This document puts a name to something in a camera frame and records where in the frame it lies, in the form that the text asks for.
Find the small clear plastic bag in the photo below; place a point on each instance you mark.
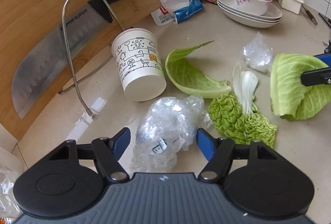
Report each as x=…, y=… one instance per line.
x=258, y=55

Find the blue white salt bag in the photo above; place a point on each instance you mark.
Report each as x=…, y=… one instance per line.
x=176, y=11

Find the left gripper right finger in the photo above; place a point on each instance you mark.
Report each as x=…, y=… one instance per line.
x=218, y=152

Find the bamboo cutting board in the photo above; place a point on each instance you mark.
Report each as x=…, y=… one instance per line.
x=51, y=20

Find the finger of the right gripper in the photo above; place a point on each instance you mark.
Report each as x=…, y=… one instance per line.
x=326, y=58
x=321, y=76

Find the stacked white plates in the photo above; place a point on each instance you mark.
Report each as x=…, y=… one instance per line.
x=272, y=16

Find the crumpled clear plastic bag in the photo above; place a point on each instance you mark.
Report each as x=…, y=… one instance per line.
x=170, y=125

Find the steel kitchen knife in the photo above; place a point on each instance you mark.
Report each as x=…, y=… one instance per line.
x=47, y=60

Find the large cabbage leaf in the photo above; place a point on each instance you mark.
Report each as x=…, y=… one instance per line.
x=290, y=99

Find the curved cabbage leaf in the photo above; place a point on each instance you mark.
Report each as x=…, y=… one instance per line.
x=190, y=79

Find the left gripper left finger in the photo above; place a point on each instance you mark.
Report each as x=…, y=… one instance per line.
x=107, y=152

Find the metal spatula wooden handle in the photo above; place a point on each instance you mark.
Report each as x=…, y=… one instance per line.
x=310, y=15

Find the printed white paper cup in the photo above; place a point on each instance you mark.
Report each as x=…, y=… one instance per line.
x=139, y=64

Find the wrinkled green cabbage leaf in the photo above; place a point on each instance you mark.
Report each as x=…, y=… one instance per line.
x=236, y=116

